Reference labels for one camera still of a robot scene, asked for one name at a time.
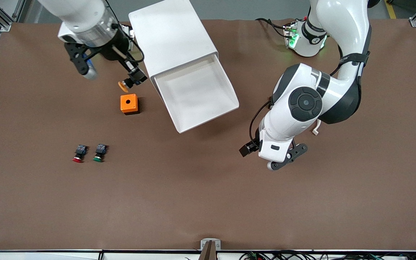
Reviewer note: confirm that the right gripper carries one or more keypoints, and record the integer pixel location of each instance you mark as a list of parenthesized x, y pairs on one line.
[(117, 50)]

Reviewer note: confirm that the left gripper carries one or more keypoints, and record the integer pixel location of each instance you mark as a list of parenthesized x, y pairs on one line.
[(248, 148)]

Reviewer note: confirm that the yellow mushroom push button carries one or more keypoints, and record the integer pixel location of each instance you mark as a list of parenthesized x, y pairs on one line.
[(123, 86)]

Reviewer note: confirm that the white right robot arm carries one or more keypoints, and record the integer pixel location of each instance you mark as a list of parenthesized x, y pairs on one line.
[(81, 14)]

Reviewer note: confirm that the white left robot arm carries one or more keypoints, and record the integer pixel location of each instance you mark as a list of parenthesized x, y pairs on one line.
[(341, 21)]

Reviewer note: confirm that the green mushroom push button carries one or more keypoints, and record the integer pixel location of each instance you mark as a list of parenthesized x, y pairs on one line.
[(100, 150)]

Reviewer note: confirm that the red mushroom push button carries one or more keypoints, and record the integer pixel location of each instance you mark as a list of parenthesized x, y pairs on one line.
[(80, 151)]

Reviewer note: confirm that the white flat board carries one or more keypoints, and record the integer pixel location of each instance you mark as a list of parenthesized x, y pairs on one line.
[(172, 32)]

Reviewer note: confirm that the orange button enclosure box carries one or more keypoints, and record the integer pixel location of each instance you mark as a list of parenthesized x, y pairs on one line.
[(128, 103)]

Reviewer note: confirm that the metal table edge bracket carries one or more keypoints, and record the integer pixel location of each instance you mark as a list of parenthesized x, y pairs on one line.
[(210, 247)]

